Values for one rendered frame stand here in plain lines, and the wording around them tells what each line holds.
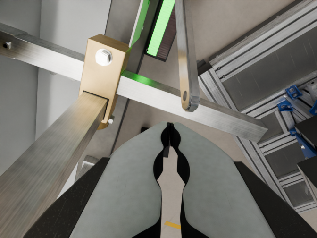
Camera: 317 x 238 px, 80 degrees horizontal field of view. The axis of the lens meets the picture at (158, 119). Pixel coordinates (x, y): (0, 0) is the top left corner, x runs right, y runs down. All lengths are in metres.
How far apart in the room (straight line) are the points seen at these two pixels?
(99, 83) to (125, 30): 0.14
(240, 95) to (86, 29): 0.75
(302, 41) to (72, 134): 0.97
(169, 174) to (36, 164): 1.43
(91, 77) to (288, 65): 0.91
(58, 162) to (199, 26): 1.00
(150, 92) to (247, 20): 0.93
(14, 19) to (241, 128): 0.44
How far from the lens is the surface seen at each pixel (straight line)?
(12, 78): 0.51
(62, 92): 0.57
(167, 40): 0.38
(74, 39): 0.51
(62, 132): 0.21
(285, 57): 1.03
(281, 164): 1.38
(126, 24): 0.39
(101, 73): 0.27
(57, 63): 0.31
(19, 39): 0.32
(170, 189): 1.70
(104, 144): 0.51
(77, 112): 0.25
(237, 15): 1.14
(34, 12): 0.52
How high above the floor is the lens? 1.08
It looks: 60 degrees down
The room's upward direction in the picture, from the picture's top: 175 degrees counter-clockwise
